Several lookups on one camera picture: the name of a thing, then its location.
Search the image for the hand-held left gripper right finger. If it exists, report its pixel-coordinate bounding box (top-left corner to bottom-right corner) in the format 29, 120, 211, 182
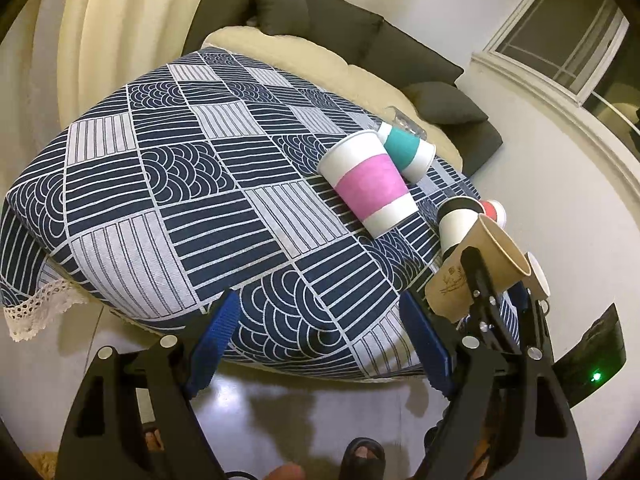
399, 291, 587, 480

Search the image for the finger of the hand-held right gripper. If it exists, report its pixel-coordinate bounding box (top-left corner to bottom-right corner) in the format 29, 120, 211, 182
460, 247, 522, 357
510, 282, 554, 362

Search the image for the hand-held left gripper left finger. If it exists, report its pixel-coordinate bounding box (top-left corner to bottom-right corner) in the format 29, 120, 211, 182
59, 288, 242, 480

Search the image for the brown paper cup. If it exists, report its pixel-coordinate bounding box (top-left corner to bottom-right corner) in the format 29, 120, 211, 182
425, 212, 532, 324

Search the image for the plain white cup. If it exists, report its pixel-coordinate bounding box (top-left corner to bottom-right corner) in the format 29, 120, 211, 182
525, 252, 552, 302

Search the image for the black and white cup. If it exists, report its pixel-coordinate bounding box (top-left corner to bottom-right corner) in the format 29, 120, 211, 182
437, 196, 484, 264

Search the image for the red and white cup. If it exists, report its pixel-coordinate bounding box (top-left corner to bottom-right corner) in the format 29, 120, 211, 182
477, 199, 509, 227

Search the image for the white cup with pink band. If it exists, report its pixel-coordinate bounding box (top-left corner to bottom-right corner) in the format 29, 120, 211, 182
316, 129, 419, 238

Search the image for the white cup with teal band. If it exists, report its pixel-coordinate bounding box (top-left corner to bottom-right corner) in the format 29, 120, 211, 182
376, 121, 437, 183

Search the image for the clear plastic cup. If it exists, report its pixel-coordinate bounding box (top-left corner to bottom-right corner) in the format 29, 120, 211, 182
382, 105, 429, 141

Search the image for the person's foot in black sandal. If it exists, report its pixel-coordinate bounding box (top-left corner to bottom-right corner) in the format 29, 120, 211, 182
142, 422, 167, 462
342, 437, 387, 480

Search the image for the navy patterned tablecloth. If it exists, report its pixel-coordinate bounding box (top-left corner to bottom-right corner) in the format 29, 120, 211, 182
0, 47, 484, 382

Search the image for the small dark grey cushion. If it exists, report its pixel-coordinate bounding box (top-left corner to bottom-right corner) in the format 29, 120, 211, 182
404, 81, 489, 126

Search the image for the beige shaggy rug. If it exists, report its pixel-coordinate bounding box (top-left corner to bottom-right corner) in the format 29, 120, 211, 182
22, 452, 59, 480

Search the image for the dark grey sofa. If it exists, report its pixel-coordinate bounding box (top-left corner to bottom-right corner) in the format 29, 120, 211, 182
181, 0, 504, 177

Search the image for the white framed window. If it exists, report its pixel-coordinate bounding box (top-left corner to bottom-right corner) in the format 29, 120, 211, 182
481, 0, 632, 107

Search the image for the cream blanket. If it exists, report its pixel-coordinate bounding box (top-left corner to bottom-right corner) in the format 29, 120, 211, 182
202, 25, 464, 176

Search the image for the cream curtain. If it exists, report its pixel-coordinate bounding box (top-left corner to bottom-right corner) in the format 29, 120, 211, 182
30, 0, 281, 128

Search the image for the large dark grey cushion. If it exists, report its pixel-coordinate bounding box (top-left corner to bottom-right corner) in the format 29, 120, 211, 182
252, 0, 386, 64

